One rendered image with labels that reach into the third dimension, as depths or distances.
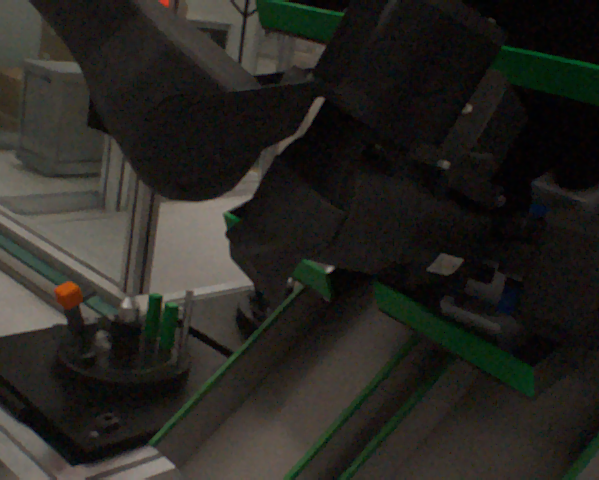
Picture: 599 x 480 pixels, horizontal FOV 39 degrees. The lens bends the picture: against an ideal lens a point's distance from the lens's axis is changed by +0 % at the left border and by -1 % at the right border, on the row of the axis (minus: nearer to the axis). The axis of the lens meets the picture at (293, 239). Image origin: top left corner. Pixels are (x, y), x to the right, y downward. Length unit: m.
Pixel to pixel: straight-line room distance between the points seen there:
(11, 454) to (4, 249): 0.57
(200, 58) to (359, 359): 0.39
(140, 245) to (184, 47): 0.77
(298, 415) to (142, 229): 0.48
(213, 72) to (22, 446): 0.51
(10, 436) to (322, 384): 0.29
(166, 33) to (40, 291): 0.90
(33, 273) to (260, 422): 0.61
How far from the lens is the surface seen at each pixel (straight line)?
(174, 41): 0.36
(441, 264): 0.42
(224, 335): 1.03
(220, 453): 0.71
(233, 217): 0.64
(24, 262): 1.26
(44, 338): 0.97
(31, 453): 0.79
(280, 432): 0.69
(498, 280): 0.49
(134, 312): 0.89
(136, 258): 1.11
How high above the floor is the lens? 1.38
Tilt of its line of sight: 17 degrees down
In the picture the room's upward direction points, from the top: 10 degrees clockwise
